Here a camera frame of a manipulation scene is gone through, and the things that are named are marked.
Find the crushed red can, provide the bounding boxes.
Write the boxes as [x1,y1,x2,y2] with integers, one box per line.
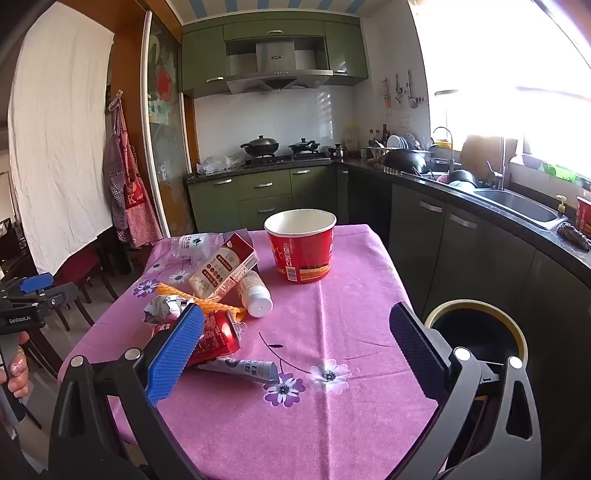
[152,310,247,367]

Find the black bin with yellow rim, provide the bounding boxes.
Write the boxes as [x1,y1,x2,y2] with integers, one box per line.
[422,299,529,462]

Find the small white plastic bottle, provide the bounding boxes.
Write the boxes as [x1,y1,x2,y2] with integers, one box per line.
[238,270,274,318]

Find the orange foam net sleeve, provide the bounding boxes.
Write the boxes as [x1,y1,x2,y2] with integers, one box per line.
[156,283,247,321]

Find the green upper cabinets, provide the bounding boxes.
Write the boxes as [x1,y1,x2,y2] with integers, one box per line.
[181,11,370,99]

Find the chrome sink faucet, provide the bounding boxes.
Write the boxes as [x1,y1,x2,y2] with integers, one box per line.
[485,136,507,190]

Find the gas stove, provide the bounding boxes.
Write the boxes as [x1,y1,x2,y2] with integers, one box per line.
[242,152,333,166]

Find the white hanging sheet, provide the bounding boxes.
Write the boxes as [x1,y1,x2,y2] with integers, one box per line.
[7,0,115,276]

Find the red checked apron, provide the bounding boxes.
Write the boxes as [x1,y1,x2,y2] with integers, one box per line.
[117,99,163,247]

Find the black wok with lid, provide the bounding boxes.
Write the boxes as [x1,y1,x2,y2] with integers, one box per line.
[240,135,280,158]

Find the white squeezed tube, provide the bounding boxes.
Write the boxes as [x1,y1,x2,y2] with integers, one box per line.
[194,356,279,381]

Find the steel sink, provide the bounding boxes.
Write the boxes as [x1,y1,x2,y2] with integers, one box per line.
[475,187,564,230]

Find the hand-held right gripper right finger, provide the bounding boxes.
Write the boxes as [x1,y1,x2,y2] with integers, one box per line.
[389,301,543,480]

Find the sliding glass door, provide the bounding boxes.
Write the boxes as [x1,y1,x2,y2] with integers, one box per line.
[141,11,195,238]

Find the black cooking pot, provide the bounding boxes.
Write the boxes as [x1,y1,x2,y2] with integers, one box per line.
[448,169,478,188]

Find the green lower cabinets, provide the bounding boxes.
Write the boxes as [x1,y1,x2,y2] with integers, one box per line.
[187,165,349,234]

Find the black kitchen countertop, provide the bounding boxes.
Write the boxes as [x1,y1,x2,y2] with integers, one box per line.
[185,156,591,278]

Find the red paper cup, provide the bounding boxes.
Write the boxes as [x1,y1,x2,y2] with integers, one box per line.
[576,196,591,234]

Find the steel range hood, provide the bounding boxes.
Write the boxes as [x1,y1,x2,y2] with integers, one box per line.
[225,39,334,95]

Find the green cabinets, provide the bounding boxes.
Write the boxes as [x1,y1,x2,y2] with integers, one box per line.
[181,11,370,99]
[187,165,349,234]

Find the red and white carton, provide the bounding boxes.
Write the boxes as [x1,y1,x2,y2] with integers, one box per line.
[188,232,259,301]

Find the gooseneck faucet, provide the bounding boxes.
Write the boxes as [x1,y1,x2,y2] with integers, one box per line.
[431,127,455,162]

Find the silver wrapper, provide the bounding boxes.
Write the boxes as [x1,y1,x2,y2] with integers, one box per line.
[142,295,195,326]

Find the dark wooden chair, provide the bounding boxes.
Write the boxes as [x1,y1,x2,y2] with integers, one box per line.
[28,249,121,333]

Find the pink floral tablecloth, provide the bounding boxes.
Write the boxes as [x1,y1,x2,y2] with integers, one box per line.
[58,224,444,480]

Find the clear plastic bag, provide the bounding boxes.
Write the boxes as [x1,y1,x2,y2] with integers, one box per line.
[196,155,245,175]

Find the purple plaid apron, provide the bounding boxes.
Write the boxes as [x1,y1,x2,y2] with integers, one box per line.
[102,99,134,243]

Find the person's left hand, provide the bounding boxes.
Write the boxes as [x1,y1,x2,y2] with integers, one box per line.
[0,332,31,400]

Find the group of condiment bottles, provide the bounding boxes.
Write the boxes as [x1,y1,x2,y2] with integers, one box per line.
[367,124,391,148]

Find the red paper bucket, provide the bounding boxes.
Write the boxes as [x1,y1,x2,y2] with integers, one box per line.
[263,209,337,284]

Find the hanging wall utensils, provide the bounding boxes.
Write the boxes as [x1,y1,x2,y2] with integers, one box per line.
[381,69,426,112]

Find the bright window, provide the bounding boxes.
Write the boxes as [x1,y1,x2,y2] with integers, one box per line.
[416,0,591,185]

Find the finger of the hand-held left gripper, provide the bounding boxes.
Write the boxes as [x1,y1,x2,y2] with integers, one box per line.
[18,272,55,296]
[7,282,79,318]

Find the large black wok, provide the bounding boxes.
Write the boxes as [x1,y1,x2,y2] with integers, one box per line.
[382,148,430,175]

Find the brown cutting board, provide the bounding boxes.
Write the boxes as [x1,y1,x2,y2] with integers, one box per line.
[459,135,506,181]

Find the dark lower cabinets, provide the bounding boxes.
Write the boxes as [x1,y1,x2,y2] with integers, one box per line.
[337,166,591,416]

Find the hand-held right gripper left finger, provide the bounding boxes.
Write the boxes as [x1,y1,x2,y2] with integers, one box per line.
[48,302,206,480]

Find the clear plastic bottle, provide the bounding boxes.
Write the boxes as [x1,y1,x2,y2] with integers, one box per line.
[171,233,228,259]

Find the dish rack with plates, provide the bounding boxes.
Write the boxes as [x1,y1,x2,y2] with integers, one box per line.
[369,134,437,160]

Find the green plastic items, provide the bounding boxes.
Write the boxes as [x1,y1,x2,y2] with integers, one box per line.
[542,162,578,182]

